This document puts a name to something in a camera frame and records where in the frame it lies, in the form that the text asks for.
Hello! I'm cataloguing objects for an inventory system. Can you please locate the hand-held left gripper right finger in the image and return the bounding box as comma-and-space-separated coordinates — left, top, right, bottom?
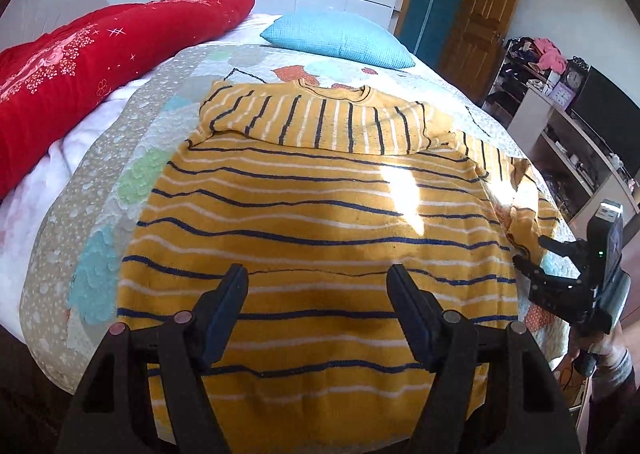
387, 263, 587, 454

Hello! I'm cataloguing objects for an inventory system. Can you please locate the light blue pillow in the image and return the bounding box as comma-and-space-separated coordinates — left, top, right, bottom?
260, 12, 417, 70

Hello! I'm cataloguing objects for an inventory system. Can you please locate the person's right hand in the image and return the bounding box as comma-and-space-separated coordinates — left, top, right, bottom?
568, 329, 626, 377

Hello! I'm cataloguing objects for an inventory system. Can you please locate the yellow striped sweater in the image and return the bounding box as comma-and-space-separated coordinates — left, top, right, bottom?
116, 82, 561, 447

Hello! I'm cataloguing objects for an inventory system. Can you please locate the purple table clock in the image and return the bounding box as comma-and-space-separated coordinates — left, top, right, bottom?
552, 58, 591, 109

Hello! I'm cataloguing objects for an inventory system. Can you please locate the brown wooden door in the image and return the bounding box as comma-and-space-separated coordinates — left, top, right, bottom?
440, 0, 527, 100

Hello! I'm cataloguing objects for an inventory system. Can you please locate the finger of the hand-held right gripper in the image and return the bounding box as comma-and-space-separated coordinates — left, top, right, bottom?
537, 234, 588, 271
512, 254, 597, 322

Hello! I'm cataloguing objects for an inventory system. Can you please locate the patterned quilted bedspread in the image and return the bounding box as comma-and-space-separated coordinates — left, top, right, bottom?
19, 42, 577, 454

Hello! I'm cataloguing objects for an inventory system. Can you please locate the person's right forearm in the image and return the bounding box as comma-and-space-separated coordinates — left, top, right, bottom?
592, 337, 637, 397

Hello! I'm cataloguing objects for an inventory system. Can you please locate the black monitor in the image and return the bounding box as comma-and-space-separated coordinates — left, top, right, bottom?
570, 65, 640, 170

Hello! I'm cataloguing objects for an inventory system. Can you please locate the pink cloth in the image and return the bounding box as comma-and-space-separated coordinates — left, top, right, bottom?
534, 37, 568, 75

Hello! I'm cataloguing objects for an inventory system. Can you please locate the white bed sheet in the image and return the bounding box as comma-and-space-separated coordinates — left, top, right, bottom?
0, 13, 283, 315

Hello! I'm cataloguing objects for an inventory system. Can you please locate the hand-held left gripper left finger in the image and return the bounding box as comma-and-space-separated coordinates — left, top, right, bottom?
54, 263, 250, 454

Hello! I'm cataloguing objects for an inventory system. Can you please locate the white shelf desk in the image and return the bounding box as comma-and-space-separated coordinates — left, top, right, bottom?
482, 37, 640, 255

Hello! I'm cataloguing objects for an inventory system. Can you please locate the red embroidered blanket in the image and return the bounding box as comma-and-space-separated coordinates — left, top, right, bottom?
0, 0, 256, 200

